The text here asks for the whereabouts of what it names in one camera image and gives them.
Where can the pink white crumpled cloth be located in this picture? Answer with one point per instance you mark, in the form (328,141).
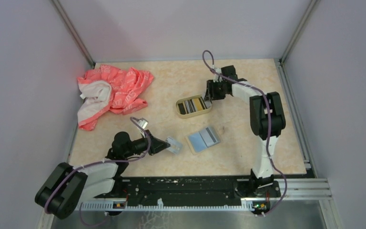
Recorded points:
(110,89)

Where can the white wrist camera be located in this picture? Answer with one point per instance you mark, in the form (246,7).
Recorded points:
(142,123)
(217,72)

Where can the aluminium front frame rail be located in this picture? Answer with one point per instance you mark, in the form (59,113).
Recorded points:
(292,189)

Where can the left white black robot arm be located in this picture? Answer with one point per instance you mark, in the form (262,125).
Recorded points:
(85,180)

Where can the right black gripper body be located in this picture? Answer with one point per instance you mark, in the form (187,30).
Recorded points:
(215,90)

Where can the silver VIP credit card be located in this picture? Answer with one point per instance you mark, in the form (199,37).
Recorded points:
(174,146)

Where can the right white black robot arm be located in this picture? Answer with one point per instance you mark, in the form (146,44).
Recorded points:
(267,118)

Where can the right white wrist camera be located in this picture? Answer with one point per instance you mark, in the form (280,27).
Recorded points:
(217,72)

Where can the beige card sleeve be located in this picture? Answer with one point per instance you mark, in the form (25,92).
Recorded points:
(203,140)

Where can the cream card holder tray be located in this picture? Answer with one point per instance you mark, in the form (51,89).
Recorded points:
(192,106)

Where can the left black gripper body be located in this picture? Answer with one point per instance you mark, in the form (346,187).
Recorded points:
(152,149)

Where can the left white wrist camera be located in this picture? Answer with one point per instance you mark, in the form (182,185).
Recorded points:
(142,123)

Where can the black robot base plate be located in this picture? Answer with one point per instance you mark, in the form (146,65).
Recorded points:
(205,191)

